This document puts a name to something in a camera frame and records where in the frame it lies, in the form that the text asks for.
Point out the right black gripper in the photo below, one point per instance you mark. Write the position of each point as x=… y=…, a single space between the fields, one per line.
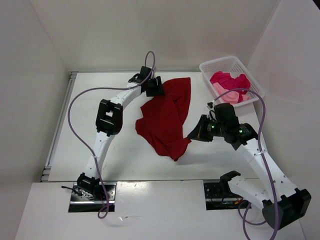
x=203 y=128

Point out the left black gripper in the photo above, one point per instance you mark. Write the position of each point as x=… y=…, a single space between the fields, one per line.
x=155 y=87

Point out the dark red t-shirt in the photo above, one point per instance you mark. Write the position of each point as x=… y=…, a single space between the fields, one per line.
x=163 y=118

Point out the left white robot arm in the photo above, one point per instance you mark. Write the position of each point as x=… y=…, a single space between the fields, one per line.
x=109 y=122

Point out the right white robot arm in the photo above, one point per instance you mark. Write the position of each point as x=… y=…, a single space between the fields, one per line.
x=280 y=201

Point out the light pink t-shirt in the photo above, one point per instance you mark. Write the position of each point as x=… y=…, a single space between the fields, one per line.
x=232 y=97

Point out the magenta t-shirt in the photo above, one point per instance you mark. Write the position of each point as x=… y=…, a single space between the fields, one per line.
x=230 y=83

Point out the white plastic basket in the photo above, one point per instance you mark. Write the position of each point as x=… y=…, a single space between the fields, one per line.
x=232 y=65

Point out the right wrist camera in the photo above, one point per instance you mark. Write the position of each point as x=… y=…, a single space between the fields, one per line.
x=211 y=106

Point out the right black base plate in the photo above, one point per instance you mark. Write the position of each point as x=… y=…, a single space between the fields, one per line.
x=216 y=200

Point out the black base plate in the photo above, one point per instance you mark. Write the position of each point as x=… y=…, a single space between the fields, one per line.
x=82 y=202
x=216 y=200

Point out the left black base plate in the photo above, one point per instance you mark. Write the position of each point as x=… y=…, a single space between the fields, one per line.
x=82 y=202

